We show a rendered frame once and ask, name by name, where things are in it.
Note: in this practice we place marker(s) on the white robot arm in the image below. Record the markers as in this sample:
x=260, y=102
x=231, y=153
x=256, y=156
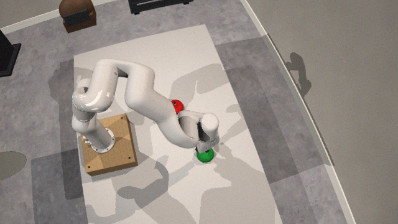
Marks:
x=183, y=130

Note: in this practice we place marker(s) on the green dome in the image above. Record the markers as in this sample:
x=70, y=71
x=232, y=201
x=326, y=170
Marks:
x=205, y=157

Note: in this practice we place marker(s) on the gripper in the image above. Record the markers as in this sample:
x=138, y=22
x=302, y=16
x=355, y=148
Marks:
x=203, y=147

